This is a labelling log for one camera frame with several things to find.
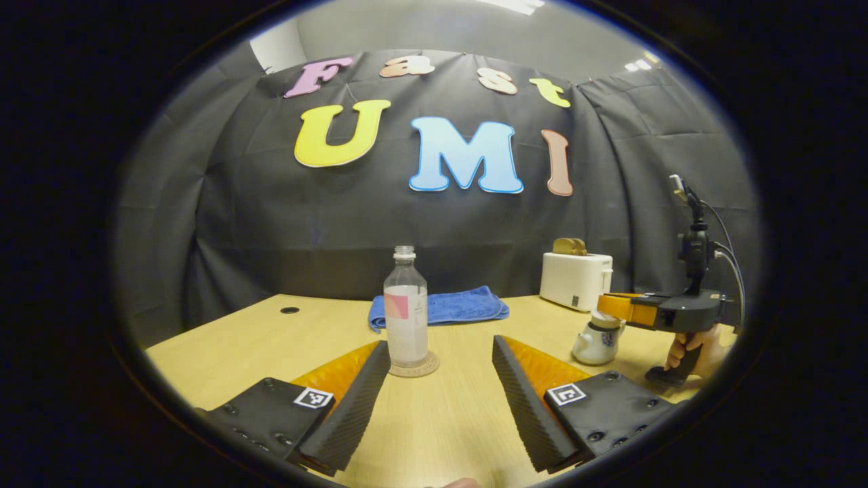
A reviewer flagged white blue teacup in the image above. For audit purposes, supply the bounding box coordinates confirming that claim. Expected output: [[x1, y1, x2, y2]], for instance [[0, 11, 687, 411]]
[[571, 325, 622, 367]]

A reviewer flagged clear plastic water bottle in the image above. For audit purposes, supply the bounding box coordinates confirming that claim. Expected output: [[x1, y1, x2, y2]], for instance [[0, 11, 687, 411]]
[[383, 245, 429, 369]]

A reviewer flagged white toaster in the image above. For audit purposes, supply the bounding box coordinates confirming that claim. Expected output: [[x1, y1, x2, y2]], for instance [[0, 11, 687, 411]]
[[540, 252, 614, 312]]

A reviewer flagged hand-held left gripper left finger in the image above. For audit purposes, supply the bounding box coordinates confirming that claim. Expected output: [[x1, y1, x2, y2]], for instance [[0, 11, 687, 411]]
[[193, 340, 392, 477]]

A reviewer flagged round brown coaster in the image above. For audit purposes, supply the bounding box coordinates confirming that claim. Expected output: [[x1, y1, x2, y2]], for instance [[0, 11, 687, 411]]
[[389, 350, 441, 378]]

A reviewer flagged blue folded towel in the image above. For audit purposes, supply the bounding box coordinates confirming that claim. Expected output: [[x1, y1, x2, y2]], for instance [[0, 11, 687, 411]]
[[368, 285, 511, 333]]

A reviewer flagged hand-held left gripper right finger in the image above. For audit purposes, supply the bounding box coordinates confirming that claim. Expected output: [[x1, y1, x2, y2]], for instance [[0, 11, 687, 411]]
[[492, 335, 679, 474]]

